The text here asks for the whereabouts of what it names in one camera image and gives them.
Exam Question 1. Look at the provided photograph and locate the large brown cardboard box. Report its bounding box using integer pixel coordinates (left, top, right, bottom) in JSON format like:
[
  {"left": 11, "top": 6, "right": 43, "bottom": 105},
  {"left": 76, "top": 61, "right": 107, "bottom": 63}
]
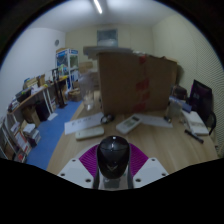
[{"left": 97, "top": 51, "right": 179, "bottom": 116}]

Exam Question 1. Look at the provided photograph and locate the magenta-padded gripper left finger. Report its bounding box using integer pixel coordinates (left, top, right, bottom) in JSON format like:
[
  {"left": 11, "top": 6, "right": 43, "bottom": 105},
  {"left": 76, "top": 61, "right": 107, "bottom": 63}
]
[{"left": 57, "top": 143, "right": 101, "bottom": 190}]

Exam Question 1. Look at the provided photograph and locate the ceiling tube light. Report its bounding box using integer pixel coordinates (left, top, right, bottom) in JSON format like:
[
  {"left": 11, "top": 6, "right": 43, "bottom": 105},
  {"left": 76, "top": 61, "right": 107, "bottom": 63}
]
[{"left": 92, "top": 0, "right": 104, "bottom": 15}]

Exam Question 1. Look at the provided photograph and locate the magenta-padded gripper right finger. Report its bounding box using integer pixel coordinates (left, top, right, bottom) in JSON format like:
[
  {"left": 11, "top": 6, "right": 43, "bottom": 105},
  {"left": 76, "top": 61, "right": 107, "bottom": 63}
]
[{"left": 127, "top": 143, "right": 170, "bottom": 190}]

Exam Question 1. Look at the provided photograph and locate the white remote control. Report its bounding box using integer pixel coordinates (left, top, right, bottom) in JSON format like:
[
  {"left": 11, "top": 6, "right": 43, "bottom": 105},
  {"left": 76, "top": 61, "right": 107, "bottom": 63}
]
[
  {"left": 75, "top": 125, "right": 106, "bottom": 141},
  {"left": 115, "top": 114, "right": 142, "bottom": 135}
]

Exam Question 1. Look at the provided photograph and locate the cluttered shelf unit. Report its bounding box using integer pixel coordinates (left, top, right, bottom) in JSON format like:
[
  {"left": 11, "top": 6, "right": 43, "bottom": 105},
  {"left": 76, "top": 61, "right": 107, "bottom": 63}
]
[{"left": 0, "top": 74, "right": 58, "bottom": 164}]

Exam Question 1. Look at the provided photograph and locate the white paper sheet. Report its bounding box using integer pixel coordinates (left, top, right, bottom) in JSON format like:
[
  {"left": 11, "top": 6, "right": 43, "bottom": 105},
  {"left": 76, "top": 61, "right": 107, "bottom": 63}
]
[
  {"left": 134, "top": 113, "right": 174, "bottom": 129},
  {"left": 63, "top": 112, "right": 105, "bottom": 136}
]

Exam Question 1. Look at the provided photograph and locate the wall window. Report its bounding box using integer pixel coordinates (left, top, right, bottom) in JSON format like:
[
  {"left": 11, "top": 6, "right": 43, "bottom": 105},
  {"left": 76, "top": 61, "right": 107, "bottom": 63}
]
[{"left": 96, "top": 28, "right": 119, "bottom": 47}]

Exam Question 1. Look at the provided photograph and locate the black office chair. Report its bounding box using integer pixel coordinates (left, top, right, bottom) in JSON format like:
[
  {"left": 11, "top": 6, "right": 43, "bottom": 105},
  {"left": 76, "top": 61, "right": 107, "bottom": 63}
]
[{"left": 189, "top": 79, "right": 218, "bottom": 136}]

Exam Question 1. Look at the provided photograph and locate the clear plastic container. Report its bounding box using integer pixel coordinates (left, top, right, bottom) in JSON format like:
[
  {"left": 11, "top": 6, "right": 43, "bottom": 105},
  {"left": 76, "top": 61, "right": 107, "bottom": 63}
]
[{"left": 78, "top": 71, "right": 98, "bottom": 111}]

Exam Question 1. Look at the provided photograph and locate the black computer mouse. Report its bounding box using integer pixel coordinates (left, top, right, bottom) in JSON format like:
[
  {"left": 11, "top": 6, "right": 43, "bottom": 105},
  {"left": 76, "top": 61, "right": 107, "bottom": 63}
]
[{"left": 96, "top": 135, "right": 131, "bottom": 181}]

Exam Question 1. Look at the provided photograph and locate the white book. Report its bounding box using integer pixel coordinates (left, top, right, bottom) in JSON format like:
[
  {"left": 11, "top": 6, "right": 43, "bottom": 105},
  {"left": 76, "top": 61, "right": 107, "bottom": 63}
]
[{"left": 181, "top": 109, "right": 210, "bottom": 137}]

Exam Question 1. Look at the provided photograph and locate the blue and white cabinet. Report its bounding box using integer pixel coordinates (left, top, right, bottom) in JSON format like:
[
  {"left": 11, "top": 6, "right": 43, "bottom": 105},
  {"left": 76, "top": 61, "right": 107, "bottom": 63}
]
[{"left": 55, "top": 48, "right": 80, "bottom": 91}]

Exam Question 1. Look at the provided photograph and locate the dark pen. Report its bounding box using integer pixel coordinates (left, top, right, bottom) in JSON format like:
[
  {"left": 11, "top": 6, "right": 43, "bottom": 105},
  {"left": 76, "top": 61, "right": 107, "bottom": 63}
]
[{"left": 184, "top": 128, "right": 205, "bottom": 145}]

